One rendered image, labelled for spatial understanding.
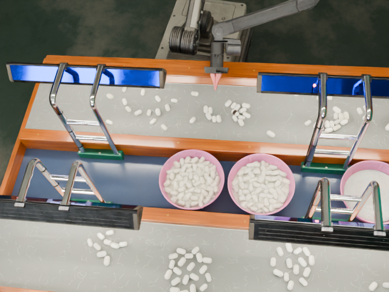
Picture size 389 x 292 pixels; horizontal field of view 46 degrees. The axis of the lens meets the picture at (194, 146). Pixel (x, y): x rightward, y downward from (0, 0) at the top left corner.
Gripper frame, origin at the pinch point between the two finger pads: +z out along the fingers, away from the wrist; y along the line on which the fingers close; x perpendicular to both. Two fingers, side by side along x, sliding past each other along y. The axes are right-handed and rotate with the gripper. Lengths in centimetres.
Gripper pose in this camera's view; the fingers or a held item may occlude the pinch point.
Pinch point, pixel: (215, 88)
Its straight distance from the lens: 199.9
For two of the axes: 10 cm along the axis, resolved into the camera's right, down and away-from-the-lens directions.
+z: -0.4, 9.8, 2.0
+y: 9.9, 0.7, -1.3
